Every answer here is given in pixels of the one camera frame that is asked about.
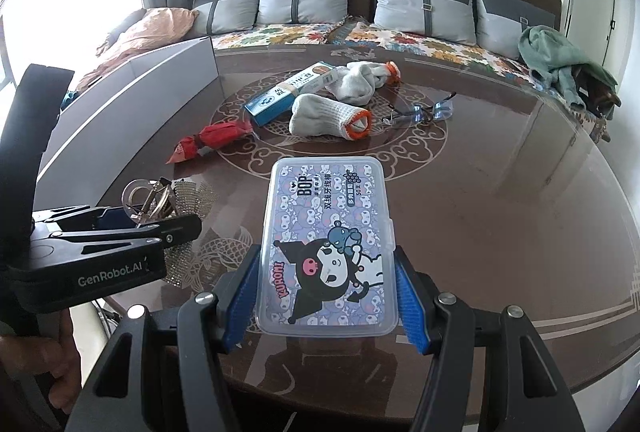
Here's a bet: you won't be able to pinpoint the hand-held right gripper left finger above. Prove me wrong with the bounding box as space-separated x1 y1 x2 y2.
70 247 263 432

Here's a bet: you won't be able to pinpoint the bright window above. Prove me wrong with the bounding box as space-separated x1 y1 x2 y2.
0 0 146 83

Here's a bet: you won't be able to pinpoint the person's left hand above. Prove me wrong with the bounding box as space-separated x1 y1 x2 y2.
0 309 83 418

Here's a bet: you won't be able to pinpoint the white knit glove orange cuff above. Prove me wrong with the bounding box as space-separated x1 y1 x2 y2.
325 61 401 104
289 94 373 141

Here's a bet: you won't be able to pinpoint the floral sofa blanket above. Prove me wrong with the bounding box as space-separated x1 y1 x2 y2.
210 20 346 50
327 17 568 94

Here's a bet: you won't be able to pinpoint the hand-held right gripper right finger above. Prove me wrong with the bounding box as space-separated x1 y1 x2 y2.
394 245 576 432

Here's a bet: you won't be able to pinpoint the brown bag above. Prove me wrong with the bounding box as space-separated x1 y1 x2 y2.
575 67 623 118

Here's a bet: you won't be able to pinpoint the pink blanket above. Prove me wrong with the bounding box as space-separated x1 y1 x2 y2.
75 7 200 93

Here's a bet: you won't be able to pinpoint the green garment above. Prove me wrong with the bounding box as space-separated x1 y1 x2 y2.
517 25 618 110

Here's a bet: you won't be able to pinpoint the clear blue safety glasses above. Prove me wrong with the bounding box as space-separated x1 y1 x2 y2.
382 92 458 130

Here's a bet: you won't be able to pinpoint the cartoon print plastic floss box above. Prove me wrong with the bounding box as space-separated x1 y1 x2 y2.
255 157 401 338

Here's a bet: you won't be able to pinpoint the blue white toothpaste box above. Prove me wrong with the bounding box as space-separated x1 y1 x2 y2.
243 61 346 128

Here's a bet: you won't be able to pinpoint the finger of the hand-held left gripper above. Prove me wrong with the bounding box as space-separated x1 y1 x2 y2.
32 206 140 234
47 213 203 250

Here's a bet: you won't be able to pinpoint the white cardboard box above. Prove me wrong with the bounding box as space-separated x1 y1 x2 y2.
37 36 221 213

